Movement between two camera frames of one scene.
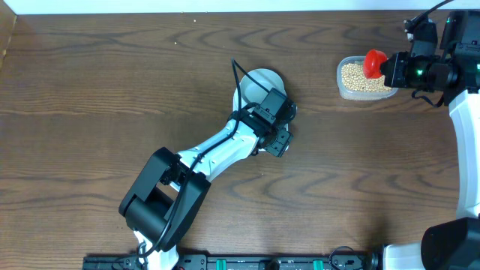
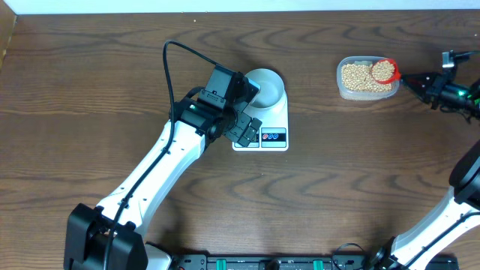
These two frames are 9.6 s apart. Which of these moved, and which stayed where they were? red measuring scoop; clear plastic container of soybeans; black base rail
Moved: red measuring scoop
Stayed: clear plastic container of soybeans; black base rail
